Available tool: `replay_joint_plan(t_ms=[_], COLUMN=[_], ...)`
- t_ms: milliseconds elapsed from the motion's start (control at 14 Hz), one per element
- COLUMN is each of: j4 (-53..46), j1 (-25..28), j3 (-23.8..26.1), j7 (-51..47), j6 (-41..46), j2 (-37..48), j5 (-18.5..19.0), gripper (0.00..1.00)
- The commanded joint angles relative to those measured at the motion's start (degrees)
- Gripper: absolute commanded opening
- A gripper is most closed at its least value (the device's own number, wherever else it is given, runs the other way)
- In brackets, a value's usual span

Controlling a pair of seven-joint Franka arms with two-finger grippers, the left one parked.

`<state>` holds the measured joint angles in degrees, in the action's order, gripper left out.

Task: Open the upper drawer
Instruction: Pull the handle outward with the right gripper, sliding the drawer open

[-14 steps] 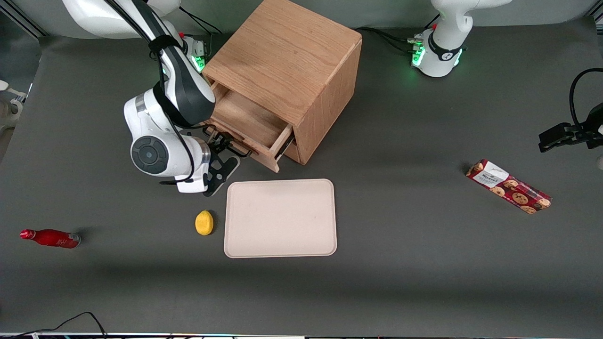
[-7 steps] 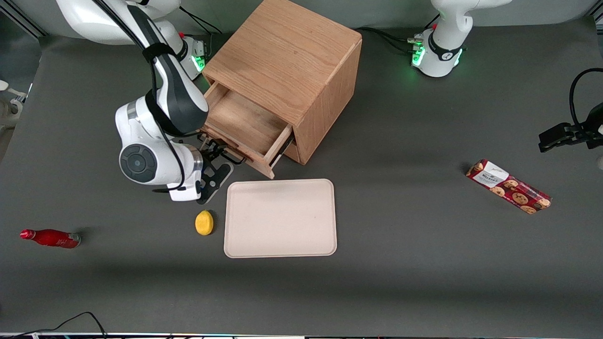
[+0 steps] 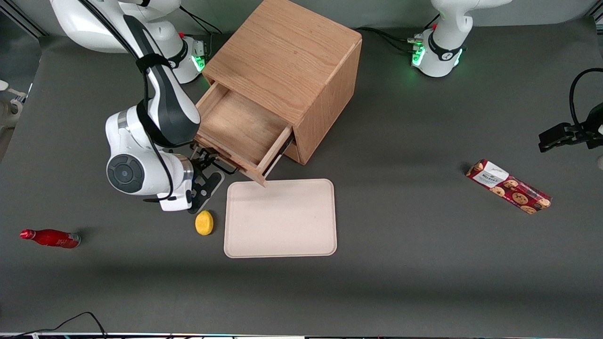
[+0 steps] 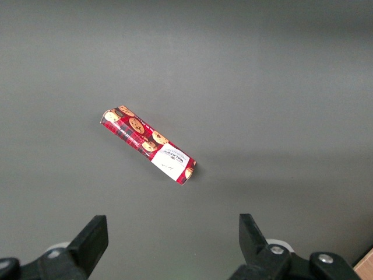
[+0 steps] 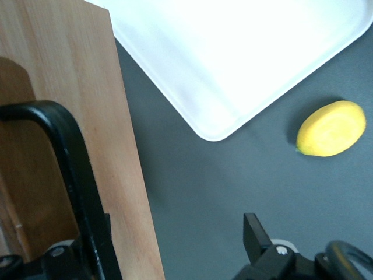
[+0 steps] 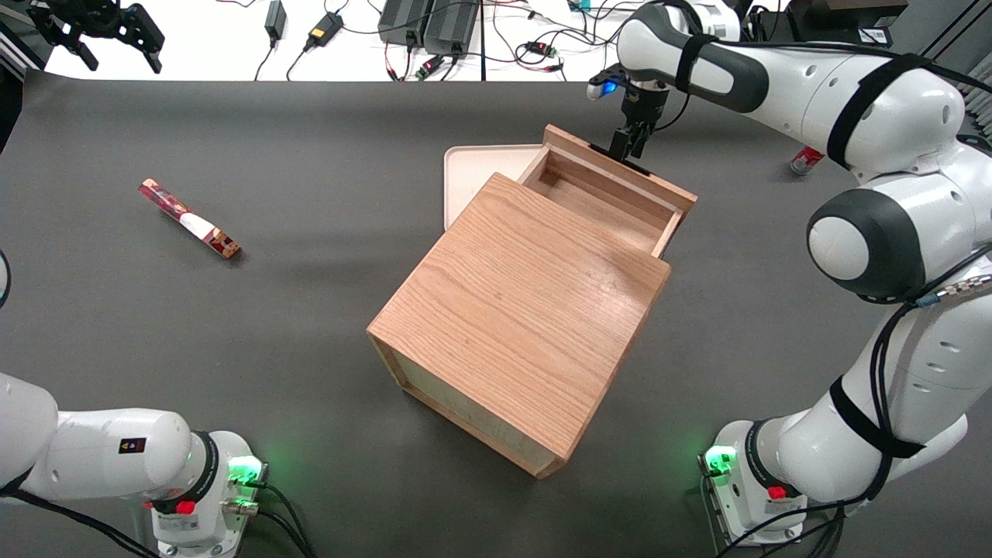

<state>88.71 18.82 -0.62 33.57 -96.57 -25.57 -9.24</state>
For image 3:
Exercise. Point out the wooden drawer cabinet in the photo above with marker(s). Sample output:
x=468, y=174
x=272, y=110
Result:
x=292, y=52

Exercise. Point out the aluminium frame rail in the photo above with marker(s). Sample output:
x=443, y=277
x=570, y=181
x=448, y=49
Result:
x=597, y=17
x=21, y=19

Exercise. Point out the yellow lemon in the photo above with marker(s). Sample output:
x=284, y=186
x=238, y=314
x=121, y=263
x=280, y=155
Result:
x=204, y=223

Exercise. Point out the wooden drawer below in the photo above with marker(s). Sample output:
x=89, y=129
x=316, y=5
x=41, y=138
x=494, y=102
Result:
x=294, y=153

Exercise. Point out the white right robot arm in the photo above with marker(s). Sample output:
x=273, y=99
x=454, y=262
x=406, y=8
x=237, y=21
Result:
x=141, y=160

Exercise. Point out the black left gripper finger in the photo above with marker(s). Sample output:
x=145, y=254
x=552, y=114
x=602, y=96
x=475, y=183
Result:
x=549, y=147
x=556, y=132

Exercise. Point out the beige rectangular tray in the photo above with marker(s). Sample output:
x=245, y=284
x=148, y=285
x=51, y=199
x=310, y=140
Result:
x=280, y=219

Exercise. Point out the red bottle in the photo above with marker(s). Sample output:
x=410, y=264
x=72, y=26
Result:
x=52, y=238

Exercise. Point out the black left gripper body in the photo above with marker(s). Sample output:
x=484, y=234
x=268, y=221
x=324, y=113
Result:
x=580, y=131

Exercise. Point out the red cookie box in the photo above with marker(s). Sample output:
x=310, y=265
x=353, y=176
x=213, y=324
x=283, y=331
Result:
x=509, y=187

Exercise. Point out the white grey bracket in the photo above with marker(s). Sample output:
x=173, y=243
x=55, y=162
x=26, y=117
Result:
x=10, y=106

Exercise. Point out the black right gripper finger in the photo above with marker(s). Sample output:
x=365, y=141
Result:
x=213, y=165
x=203, y=154

